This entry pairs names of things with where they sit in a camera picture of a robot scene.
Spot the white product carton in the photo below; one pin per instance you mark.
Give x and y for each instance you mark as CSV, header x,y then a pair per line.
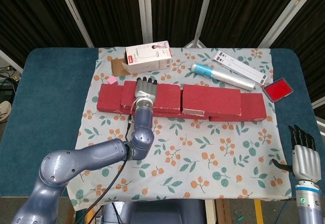
x,y
149,61

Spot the blue felt table cover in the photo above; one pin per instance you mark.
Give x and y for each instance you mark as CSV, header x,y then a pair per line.
x,y
50,94

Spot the grey-blue robot torso base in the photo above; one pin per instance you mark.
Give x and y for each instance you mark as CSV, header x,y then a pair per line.
x,y
165,212

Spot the red ink pad case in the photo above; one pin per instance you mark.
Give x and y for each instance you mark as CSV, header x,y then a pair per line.
x,y
278,90

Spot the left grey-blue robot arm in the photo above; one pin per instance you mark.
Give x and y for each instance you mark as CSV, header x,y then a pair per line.
x,y
89,155

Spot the beige shoe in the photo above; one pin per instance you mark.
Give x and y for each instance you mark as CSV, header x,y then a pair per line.
x,y
4,111

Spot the blue and clear film roll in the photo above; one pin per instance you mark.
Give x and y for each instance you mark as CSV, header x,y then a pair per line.
x,y
221,76

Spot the small pink cube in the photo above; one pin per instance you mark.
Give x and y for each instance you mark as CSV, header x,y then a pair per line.
x,y
112,80

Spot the brown cardboard carton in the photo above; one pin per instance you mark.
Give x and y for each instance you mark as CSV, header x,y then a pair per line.
x,y
223,211

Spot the dark pleated curtain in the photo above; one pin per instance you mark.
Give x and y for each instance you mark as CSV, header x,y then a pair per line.
x,y
114,10

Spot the brown cardboard piece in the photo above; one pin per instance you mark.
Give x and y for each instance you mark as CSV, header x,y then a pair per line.
x,y
116,67

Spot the white metal frame pole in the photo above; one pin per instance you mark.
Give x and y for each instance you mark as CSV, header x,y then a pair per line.
x,y
205,10
75,15
286,13
144,10

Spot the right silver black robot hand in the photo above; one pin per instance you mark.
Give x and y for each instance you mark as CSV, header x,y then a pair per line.
x,y
306,163

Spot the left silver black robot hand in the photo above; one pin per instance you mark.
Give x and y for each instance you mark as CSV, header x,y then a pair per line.
x,y
146,90

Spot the slim white long box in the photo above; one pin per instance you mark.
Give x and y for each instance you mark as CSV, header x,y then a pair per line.
x,y
240,69
243,65

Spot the red brick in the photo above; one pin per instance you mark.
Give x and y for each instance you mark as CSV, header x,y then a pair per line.
x,y
172,115
167,97
210,98
109,99
254,107

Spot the floral print tablecloth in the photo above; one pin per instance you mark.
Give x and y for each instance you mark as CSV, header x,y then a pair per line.
x,y
177,158

